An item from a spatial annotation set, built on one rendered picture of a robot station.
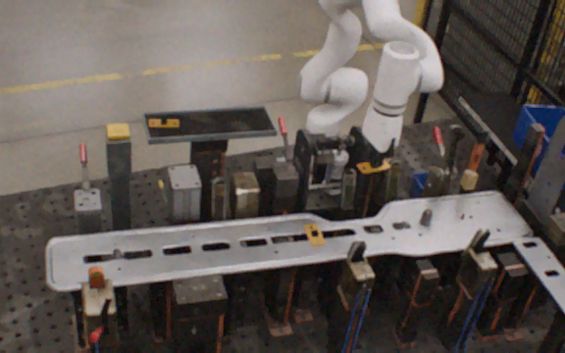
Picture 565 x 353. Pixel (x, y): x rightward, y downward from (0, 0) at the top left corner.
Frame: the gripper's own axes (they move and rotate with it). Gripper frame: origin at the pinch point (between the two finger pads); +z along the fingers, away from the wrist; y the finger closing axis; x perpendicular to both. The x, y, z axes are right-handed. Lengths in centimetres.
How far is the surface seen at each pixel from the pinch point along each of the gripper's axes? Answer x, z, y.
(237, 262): -35.9, 25.4, 0.3
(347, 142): 3.9, 8.7, -18.1
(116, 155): -56, 16, -41
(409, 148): 71, 58, -65
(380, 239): 4.5, 25.5, 5.0
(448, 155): 35.0, 13.2, -9.0
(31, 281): -85, 56, -38
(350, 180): 3.8, 18.3, -12.7
